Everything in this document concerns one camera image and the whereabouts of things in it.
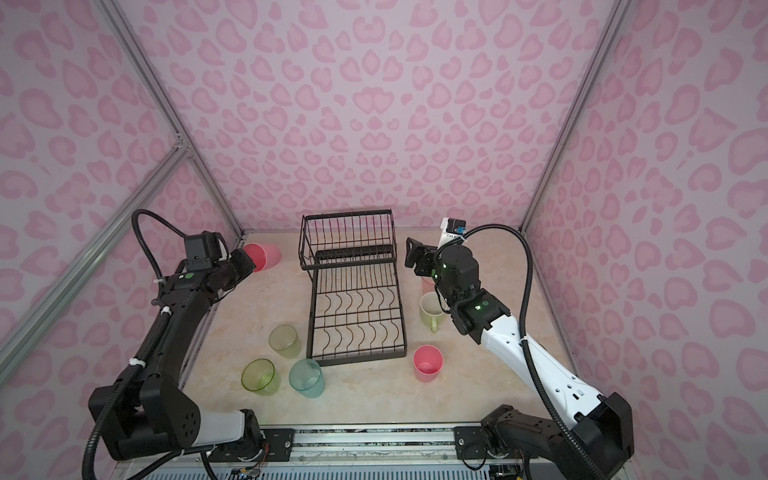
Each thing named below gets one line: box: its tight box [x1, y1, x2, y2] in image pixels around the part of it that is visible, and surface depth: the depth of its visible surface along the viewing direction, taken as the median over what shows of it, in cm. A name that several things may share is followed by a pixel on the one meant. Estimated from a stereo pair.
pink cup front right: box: [413, 344, 444, 383], surface depth 87 cm
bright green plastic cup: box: [241, 358, 281, 396], surface depth 80 cm
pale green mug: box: [420, 291, 444, 333], surface depth 88 cm
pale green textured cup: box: [268, 324, 301, 359], surface depth 86 cm
